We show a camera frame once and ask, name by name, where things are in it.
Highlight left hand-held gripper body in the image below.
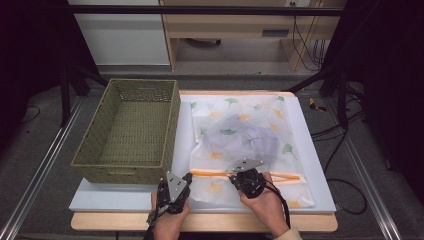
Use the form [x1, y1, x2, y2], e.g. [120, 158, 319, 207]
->
[158, 171, 191, 215]

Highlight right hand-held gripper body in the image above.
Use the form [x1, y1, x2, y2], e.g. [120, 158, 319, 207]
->
[232, 159, 266, 200]

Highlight white leaf-print mesh laundry bag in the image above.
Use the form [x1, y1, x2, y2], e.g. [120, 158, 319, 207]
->
[189, 94, 316, 208]

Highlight purple cloth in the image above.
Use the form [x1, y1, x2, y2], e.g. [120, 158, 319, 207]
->
[199, 113, 282, 173]

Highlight green woven basket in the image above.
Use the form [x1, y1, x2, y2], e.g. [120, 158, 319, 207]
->
[70, 78, 182, 186]

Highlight person's right hand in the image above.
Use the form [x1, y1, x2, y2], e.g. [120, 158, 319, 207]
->
[239, 171, 290, 238]

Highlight person's left hand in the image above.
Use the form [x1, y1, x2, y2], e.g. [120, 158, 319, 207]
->
[151, 191, 191, 240]

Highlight white board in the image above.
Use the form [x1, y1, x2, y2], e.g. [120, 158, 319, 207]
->
[68, 94, 337, 214]

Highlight yellow and black tool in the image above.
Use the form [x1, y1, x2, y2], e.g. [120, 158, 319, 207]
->
[308, 97, 328, 113]

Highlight black metal stand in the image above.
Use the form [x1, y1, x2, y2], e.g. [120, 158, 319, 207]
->
[286, 66, 349, 129]
[59, 63, 109, 128]

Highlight white cabinet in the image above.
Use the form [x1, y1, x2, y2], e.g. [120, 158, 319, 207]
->
[68, 0, 171, 66]

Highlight wooden desk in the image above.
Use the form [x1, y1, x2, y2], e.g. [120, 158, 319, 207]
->
[159, 0, 346, 72]

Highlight black horizontal bar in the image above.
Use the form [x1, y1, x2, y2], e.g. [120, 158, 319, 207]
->
[66, 4, 344, 17]

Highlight black curtain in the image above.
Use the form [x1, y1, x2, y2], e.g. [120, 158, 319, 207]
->
[0, 0, 99, 151]
[319, 0, 424, 201]

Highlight left hand-held gripper cable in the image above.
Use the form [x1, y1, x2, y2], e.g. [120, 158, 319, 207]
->
[143, 204, 169, 240]

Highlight black floor cables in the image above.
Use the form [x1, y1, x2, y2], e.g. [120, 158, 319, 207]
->
[311, 109, 366, 174]

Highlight silver metal rail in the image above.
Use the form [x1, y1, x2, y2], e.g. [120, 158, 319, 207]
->
[0, 96, 84, 240]
[324, 98, 403, 240]

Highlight black hanging cables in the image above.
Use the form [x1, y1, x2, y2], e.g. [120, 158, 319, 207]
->
[291, 14, 329, 72]

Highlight thin black floor cable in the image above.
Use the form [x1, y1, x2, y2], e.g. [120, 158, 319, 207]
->
[21, 105, 41, 124]

